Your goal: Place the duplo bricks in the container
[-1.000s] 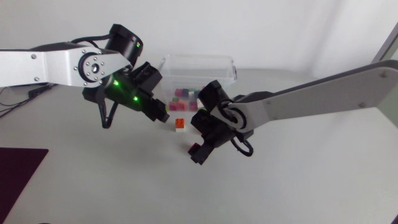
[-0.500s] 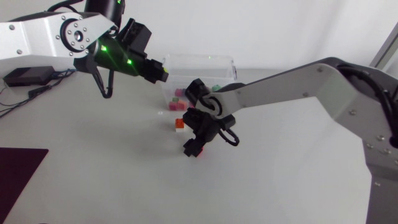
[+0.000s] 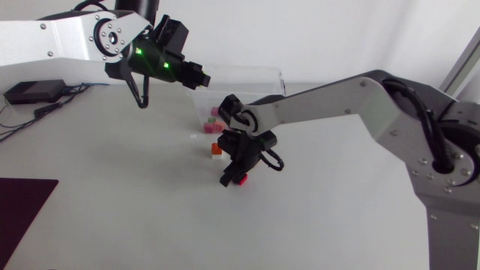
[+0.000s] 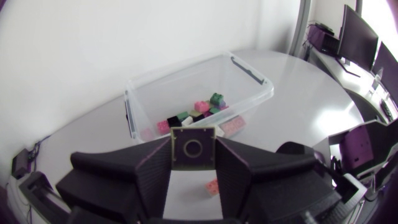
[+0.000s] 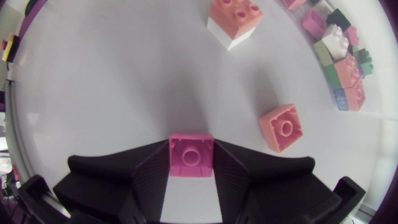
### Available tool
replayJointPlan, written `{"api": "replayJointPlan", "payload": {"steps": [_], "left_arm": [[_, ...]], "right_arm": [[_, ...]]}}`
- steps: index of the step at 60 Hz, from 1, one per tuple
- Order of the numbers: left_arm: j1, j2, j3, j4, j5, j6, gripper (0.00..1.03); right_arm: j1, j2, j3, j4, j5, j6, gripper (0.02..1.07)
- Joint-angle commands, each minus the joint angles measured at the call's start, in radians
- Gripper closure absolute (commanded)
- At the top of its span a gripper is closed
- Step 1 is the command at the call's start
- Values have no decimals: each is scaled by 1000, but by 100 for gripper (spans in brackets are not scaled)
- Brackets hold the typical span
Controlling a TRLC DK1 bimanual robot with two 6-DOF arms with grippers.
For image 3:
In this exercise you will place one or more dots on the green toy brick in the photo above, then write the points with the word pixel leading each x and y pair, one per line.
pixel 212 120

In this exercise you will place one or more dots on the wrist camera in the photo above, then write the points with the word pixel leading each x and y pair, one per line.
pixel 172 33
pixel 226 144

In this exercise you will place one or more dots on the pink toy brick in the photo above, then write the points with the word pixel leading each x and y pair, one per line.
pixel 208 128
pixel 214 111

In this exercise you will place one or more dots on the black power brick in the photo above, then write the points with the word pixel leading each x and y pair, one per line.
pixel 33 91

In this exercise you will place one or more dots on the salmon toy brick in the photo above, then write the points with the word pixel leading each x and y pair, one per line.
pixel 220 126

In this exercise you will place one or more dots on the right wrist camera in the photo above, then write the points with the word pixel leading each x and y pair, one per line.
pixel 226 144

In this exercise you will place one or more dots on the dark mat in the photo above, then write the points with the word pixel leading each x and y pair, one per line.
pixel 18 210

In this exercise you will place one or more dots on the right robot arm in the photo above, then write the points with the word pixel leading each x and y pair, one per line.
pixel 337 108

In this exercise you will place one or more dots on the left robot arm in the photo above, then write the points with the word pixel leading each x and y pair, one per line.
pixel 56 37

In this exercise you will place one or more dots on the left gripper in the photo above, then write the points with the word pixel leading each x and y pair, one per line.
pixel 195 76

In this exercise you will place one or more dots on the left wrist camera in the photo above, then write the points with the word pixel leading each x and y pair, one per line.
pixel 172 33

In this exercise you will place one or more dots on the orange toy brick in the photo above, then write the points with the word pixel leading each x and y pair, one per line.
pixel 216 148

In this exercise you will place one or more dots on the clear plastic container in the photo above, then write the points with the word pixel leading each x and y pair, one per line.
pixel 240 84

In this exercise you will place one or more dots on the white toy brick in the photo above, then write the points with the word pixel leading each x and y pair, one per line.
pixel 217 156

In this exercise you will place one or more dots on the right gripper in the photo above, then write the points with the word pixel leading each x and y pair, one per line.
pixel 245 159

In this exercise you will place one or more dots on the red toy brick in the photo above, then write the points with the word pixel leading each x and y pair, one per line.
pixel 242 180

